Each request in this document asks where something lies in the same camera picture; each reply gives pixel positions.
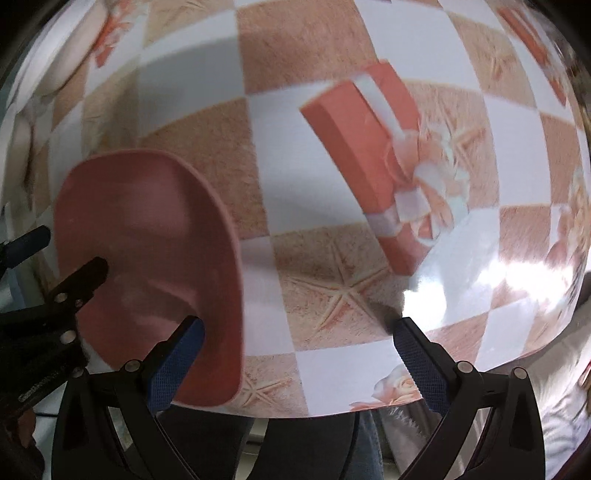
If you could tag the blue jeans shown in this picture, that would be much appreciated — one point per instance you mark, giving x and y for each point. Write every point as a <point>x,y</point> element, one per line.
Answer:
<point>371,438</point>

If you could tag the checkered printed tablecloth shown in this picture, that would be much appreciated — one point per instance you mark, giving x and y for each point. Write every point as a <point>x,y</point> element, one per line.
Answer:
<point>323,138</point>

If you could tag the pink bowl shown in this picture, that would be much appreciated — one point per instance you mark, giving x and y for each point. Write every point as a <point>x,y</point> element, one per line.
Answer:
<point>152,240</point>

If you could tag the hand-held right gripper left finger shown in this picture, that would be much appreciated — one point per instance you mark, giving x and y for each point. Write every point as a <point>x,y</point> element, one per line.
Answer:
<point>178,369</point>

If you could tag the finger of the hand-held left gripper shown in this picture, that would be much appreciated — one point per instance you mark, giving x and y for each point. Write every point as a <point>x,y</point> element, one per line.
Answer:
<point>27,242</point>
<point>78,284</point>

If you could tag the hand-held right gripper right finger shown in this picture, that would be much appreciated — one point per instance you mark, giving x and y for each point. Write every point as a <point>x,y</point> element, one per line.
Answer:
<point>420,369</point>

